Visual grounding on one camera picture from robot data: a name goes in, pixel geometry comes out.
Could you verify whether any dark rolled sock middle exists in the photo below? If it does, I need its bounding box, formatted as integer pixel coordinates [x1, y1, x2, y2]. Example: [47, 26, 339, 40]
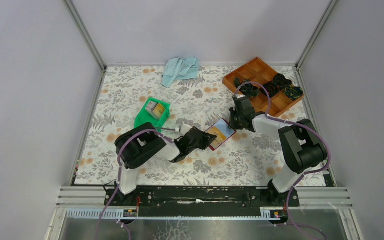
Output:
[263, 81, 280, 98]

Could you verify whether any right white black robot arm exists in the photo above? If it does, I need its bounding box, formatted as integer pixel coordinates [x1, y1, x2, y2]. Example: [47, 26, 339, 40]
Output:
[229, 96, 330, 206]

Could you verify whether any green plastic bin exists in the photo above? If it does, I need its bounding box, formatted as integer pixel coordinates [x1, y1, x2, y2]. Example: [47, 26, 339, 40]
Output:
[134, 97, 171, 132]

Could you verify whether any dark rolled sock left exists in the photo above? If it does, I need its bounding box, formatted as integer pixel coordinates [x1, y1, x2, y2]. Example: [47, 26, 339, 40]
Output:
[233, 77, 260, 98]

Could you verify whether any orange compartment tray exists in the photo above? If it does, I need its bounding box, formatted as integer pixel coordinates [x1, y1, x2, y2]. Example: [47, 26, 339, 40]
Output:
[222, 57, 305, 117]

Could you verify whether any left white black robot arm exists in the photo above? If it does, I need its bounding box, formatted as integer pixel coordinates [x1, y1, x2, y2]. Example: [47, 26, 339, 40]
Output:
[115, 122, 217, 206]

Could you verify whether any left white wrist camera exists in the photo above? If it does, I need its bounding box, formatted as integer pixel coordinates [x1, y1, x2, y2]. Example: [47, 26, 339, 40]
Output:
[175, 123, 193, 136]

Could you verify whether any red leather card holder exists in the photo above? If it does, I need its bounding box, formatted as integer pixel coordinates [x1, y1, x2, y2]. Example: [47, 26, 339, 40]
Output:
[205, 118, 237, 151]

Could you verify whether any dark rolled sock top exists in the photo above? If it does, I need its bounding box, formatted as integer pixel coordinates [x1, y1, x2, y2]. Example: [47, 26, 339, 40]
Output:
[272, 73, 293, 91]

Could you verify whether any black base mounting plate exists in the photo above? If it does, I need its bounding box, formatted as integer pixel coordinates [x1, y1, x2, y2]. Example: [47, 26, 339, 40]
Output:
[104, 186, 300, 218]

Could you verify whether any light blue cloth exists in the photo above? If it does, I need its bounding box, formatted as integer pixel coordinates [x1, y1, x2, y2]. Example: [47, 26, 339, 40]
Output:
[161, 57, 200, 88]

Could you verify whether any dark rolled sock right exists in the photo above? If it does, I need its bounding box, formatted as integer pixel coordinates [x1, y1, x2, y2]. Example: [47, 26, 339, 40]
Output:
[283, 85, 304, 101]

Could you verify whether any dark rolled sock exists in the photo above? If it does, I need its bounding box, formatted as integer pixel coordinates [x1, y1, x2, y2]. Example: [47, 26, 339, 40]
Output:
[263, 81, 280, 98]
[272, 73, 293, 91]
[233, 77, 260, 98]
[283, 85, 304, 101]

